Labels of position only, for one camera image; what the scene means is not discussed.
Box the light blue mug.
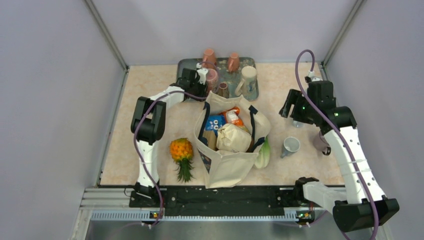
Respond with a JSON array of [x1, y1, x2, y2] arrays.
[[292, 120, 304, 128]]

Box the pink patterned mug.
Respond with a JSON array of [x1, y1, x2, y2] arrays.
[[206, 68, 219, 94]]

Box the brown striped mug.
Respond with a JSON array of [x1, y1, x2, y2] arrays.
[[216, 82, 230, 99]]

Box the white ceramic mug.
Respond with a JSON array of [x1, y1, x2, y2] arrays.
[[280, 136, 301, 158]]

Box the mauve purple mug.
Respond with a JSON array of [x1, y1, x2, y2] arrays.
[[312, 131, 332, 156]]

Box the cream canvas tote bag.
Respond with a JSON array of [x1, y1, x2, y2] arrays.
[[194, 92, 272, 189]]

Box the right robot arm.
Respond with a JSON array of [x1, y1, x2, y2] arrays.
[[279, 80, 400, 233]]

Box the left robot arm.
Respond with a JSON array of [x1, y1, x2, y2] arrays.
[[130, 63, 209, 207]]

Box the salmon pink mug left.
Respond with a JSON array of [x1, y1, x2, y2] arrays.
[[201, 48, 217, 69]]

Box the salmon pink mug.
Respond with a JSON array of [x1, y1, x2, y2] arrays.
[[201, 48, 217, 69], [227, 52, 240, 73]]

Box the salmon pink mug right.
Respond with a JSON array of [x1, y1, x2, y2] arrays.
[[227, 52, 240, 73]]

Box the cream dragon print mug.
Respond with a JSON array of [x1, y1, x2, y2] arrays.
[[234, 66, 258, 97]]

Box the blue cookie snack bag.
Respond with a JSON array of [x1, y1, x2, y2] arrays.
[[204, 114, 227, 136]]

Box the teal floral serving tray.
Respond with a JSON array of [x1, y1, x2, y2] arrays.
[[176, 57, 259, 101]]

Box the orange snack packet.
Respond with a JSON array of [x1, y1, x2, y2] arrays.
[[220, 106, 249, 132]]

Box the green romaine lettuce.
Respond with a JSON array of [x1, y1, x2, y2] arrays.
[[254, 136, 271, 169]]

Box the cream paper wrapped package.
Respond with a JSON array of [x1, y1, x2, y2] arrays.
[[216, 123, 252, 153]]

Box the pineapple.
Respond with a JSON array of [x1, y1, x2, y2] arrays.
[[169, 138, 194, 183]]

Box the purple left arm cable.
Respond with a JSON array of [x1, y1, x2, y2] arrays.
[[133, 61, 220, 229]]

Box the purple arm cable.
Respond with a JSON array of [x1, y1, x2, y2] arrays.
[[133, 61, 220, 229], [274, 49, 380, 240]]

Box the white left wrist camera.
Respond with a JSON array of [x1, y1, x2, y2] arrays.
[[196, 62, 209, 85]]

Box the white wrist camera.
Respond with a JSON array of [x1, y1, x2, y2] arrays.
[[196, 62, 209, 85], [304, 70, 323, 84]]

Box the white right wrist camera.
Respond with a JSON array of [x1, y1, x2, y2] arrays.
[[304, 70, 323, 84]]

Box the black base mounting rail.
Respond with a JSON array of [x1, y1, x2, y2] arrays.
[[129, 185, 319, 217]]

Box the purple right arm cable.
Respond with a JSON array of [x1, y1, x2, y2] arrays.
[[274, 49, 380, 240]]

